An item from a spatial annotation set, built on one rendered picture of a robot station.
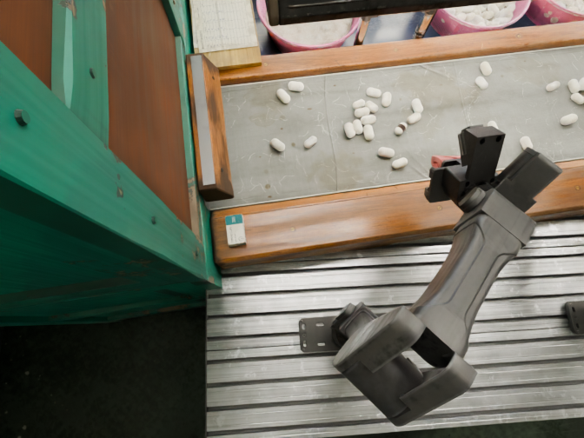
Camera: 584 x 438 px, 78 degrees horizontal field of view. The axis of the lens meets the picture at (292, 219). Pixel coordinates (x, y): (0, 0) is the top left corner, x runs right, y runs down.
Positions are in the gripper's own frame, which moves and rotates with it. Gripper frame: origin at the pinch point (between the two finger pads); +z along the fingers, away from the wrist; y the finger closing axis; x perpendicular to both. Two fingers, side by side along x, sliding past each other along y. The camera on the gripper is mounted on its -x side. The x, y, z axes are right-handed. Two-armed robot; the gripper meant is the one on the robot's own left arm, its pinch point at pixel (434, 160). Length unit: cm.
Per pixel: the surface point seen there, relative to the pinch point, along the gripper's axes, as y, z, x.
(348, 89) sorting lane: 9.6, 26.7, -7.3
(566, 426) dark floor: -67, -6, 117
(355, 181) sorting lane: 12.8, 9.2, 7.5
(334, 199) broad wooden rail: 18.6, 4.8, 8.6
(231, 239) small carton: 40.7, -1.5, 10.5
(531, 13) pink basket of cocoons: -47, 45, -17
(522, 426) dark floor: -51, -3, 115
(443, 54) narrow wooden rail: -14.3, 29.2, -12.4
